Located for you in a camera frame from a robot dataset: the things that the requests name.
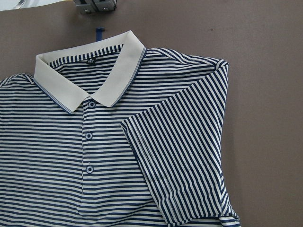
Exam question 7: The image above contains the navy white striped polo shirt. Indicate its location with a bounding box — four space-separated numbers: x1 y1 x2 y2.
0 31 240 227

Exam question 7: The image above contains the aluminium frame post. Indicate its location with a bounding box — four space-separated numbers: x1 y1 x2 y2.
73 0 117 14

